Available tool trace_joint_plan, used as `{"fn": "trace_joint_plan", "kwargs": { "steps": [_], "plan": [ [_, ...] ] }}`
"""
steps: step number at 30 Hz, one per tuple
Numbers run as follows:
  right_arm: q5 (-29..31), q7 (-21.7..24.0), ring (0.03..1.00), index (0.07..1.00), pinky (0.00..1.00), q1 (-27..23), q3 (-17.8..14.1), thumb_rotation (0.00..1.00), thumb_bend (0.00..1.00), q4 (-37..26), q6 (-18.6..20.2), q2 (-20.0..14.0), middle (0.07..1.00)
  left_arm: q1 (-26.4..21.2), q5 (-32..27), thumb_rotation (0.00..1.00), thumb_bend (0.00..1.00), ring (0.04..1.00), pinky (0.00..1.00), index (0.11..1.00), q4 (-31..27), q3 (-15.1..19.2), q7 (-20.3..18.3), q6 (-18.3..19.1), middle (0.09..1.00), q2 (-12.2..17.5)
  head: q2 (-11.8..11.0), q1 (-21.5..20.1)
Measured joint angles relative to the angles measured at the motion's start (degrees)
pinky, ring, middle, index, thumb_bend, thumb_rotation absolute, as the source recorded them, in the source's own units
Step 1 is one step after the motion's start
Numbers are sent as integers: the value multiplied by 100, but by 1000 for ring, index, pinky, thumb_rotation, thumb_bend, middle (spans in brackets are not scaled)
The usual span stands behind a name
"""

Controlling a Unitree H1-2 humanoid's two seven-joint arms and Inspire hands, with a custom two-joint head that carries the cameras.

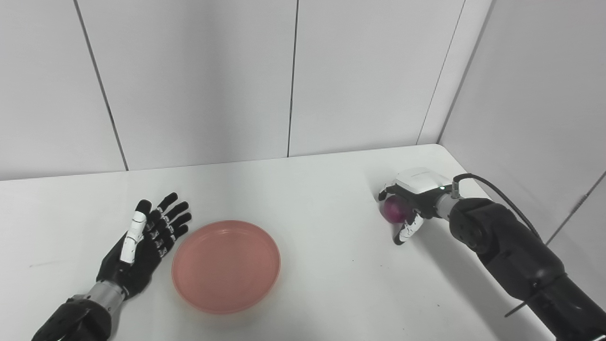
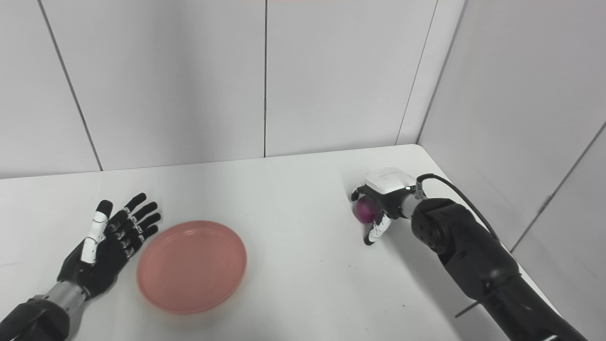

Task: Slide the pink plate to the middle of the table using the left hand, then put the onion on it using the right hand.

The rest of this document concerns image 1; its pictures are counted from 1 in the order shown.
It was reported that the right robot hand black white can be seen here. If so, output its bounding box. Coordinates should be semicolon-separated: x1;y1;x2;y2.
377;167;454;246

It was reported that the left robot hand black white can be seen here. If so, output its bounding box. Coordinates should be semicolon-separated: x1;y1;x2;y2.
96;191;193;299

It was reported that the purple red onion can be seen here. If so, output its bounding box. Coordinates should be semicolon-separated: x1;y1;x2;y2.
382;195;412;224

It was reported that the pink round plate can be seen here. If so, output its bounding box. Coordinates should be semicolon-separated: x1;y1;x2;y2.
171;220;282;315

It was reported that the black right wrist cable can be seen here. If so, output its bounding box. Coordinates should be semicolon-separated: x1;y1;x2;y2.
452;172;544;243

